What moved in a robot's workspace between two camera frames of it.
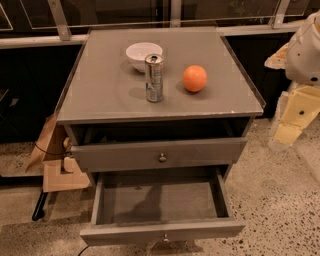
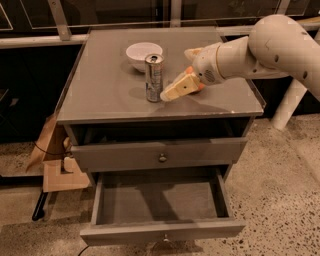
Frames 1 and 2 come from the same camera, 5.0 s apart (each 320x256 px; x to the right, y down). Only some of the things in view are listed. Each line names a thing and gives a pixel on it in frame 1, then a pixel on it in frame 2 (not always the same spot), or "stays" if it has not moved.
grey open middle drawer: (160, 206) stays
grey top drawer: (157, 154) stays
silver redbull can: (154, 77) stays
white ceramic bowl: (137, 53) stays
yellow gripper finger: (278, 59) -> (193, 53)
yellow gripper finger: (300, 111) -> (187, 84)
